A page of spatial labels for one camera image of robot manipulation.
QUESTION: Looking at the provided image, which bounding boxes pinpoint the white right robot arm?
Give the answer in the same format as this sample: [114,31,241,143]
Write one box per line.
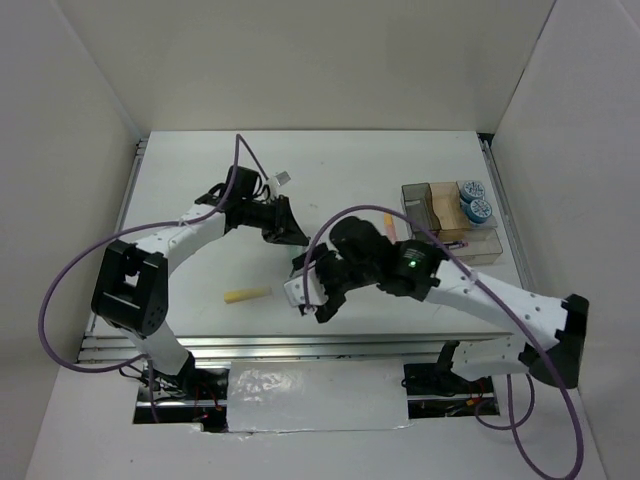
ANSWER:
[284,216,589,392]

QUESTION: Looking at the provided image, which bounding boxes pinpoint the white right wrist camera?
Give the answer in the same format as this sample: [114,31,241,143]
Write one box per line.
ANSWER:
[283,267,329,315]

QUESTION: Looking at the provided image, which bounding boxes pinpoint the aluminium table edge rail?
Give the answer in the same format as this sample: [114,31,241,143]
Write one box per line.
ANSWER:
[77,333,516,360]

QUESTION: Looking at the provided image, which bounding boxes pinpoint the smoky plastic desk organizer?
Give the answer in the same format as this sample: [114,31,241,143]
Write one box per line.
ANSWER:
[401,180,503,266]

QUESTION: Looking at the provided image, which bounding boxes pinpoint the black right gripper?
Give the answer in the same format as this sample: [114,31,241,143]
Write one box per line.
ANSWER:
[292,240,377,322]

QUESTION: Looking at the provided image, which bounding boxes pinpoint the right side aluminium rail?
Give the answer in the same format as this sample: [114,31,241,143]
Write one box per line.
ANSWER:
[477,133,536,290]

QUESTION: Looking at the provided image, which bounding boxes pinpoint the orange pink highlighter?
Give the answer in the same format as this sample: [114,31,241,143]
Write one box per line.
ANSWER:
[383,213,398,243]

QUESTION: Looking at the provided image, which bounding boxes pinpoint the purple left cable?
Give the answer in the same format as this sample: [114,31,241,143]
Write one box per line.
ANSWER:
[38,132,271,424]

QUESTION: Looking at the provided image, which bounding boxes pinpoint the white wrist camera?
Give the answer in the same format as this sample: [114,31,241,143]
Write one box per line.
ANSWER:
[267,171,291,199]
[283,267,329,315]

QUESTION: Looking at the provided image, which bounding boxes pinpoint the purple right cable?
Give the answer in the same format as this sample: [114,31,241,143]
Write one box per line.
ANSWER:
[302,204,585,480]

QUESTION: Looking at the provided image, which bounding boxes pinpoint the white front cover plate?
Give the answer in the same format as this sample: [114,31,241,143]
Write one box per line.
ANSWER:
[227,359,409,433]

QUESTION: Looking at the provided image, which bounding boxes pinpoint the purple cable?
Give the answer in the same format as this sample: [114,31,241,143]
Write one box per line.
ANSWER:
[302,204,585,480]
[38,132,271,424]

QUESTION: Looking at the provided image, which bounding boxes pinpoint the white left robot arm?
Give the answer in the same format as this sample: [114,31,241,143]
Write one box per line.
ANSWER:
[91,167,309,399]

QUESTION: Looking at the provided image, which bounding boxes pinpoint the yellow highlighter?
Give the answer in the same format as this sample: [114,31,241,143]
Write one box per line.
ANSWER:
[223,286,272,304]

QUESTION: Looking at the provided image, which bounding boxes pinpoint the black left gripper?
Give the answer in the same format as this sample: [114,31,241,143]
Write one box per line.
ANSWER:
[240,194,309,246]

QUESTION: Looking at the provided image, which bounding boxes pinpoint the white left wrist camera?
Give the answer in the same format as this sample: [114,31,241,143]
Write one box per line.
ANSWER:
[267,171,291,199]

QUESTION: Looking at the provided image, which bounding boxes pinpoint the blue white glue jar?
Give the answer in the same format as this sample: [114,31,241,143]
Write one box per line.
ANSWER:
[458,180,486,203]

